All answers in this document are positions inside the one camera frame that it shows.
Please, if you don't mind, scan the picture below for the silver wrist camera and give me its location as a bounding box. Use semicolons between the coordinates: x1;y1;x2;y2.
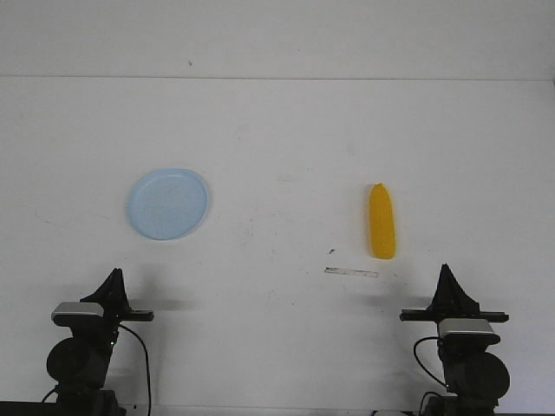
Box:
437;318;500;346
51;302;105;327

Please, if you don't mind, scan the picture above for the yellow corn cob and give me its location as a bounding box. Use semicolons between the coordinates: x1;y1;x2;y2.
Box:
368;184;396;260

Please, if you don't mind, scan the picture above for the light blue round plate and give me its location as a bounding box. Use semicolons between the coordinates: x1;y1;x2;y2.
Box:
126;168;211;241

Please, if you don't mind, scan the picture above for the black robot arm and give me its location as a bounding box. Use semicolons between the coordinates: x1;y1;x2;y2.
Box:
45;268;154;415
400;263;510;415

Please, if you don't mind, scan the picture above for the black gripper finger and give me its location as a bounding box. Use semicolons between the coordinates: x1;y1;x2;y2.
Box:
427;263;480;310
81;268;128;303

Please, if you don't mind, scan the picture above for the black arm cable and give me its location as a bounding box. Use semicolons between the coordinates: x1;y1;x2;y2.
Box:
119;324;152;415
413;336;447;387

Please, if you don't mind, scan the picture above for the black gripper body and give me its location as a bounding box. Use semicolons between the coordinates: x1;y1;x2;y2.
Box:
80;300;154;334
399;307;509;322

